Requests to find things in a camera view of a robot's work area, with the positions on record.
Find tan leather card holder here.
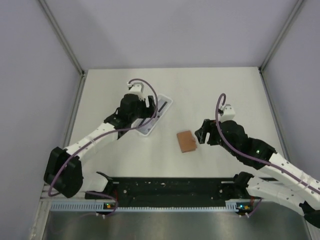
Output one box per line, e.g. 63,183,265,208
176,130,197,153

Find white plastic basket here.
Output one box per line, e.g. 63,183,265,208
133,94,173,137

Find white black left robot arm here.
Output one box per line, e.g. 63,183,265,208
44,93,159,199

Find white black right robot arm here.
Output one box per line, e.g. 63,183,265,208
195,119,320,228

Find grey card in basket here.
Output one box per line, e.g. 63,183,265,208
138,97,172,136

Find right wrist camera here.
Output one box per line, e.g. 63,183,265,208
218,104,236,123

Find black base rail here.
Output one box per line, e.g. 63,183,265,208
109,176,251,208

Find grey slotted cable duct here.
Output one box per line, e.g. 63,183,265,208
49,200,241,213

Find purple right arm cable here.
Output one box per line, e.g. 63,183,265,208
215,93,320,193

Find left aluminium frame post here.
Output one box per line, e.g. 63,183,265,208
36,0,85,76

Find aluminium frame post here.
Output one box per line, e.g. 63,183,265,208
258,0,307,73
36,0,85,76

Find right aluminium frame post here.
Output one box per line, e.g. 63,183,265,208
258,0,307,73

